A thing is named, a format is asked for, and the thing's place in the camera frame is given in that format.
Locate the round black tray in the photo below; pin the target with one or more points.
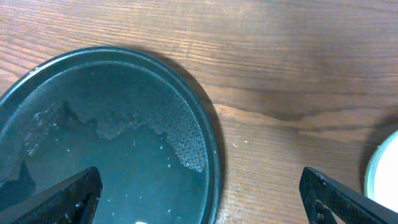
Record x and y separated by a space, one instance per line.
138 119

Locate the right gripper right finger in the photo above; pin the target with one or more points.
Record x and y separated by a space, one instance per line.
324 199

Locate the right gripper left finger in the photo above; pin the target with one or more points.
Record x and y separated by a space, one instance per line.
73 200

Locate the white plate with stain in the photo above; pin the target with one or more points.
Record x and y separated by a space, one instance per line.
380 180

